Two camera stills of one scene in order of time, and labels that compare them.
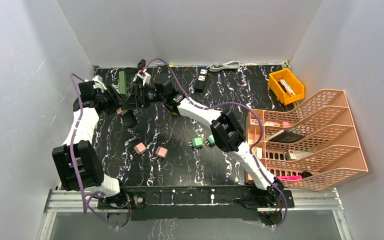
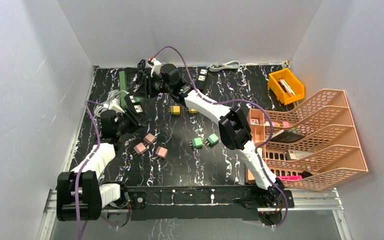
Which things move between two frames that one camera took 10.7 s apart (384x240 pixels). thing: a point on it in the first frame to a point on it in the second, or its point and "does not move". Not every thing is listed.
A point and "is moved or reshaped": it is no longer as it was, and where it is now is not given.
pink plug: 119,111 is moved or reshaped
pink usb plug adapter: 161,152 does not move
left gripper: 117,100 to 134,117
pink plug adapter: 140,148 does not move
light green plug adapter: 210,140 does not move
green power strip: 122,82 does not move
